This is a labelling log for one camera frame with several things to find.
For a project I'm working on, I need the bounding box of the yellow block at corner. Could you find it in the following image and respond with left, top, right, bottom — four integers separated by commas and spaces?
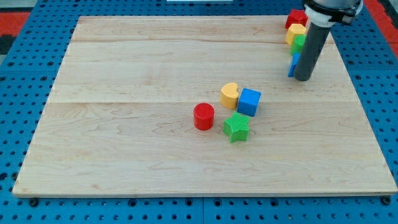
285, 24, 307, 45

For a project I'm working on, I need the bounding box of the green block at corner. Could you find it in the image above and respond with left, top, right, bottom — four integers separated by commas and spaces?
290, 34, 307, 56

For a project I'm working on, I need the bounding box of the red block at corner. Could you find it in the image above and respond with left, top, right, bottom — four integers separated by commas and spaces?
285, 9, 308, 29

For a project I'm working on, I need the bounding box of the blue block at corner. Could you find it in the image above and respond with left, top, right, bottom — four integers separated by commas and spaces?
287, 52, 300, 77

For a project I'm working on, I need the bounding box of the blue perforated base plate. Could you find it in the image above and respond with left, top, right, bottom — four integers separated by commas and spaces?
1, 1, 397, 223

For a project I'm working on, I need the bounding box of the blue cube block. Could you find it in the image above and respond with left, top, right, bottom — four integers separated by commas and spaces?
237, 88, 261, 117

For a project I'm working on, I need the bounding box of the yellow heart block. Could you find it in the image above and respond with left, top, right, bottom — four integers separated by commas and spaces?
220, 82, 239, 110

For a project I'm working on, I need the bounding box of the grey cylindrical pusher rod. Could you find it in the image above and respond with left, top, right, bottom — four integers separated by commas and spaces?
294, 22, 330, 81

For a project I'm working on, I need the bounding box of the red cylinder block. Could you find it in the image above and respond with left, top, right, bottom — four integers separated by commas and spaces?
193, 103, 215, 131

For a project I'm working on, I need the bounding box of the light wooden board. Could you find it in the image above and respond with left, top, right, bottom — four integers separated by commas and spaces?
12, 16, 397, 198

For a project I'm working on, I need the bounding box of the green star block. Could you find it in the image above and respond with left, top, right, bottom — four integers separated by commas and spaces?
223, 111, 250, 143

